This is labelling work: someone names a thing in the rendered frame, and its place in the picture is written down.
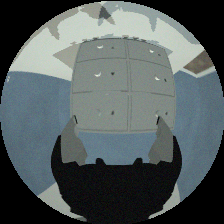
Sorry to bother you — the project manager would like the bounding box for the grey drawer front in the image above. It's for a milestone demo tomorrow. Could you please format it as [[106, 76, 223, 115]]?
[[72, 94, 128, 130], [130, 95, 175, 130], [77, 40, 126, 63], [127, 41, 170, 68], [129, 61, 175, 96], [73, 60, 128, 93]]

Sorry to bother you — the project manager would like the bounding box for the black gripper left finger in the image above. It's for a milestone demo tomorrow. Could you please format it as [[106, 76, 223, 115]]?
[[51, 115, 88, 195]]

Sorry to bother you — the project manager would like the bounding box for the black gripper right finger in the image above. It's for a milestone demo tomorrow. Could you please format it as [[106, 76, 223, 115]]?
[[148, 116, 182, 193]]

